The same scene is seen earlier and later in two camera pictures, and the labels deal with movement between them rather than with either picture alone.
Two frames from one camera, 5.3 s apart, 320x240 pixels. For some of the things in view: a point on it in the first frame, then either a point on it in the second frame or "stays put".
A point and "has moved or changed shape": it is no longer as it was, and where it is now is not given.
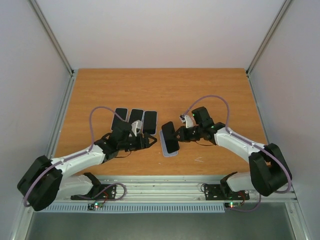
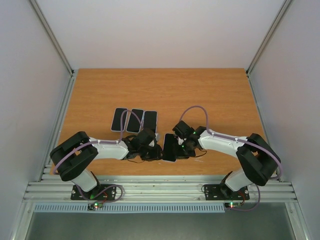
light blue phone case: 136,114 stays put
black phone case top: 150,122 stays put
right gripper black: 182,133 to 179,152
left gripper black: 146,144 to 157,155
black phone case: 170,137 has moved or changed shape
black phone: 122,113 stays put
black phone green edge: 123,113 stays put
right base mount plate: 213,192 stays put
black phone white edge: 136,114 stays put
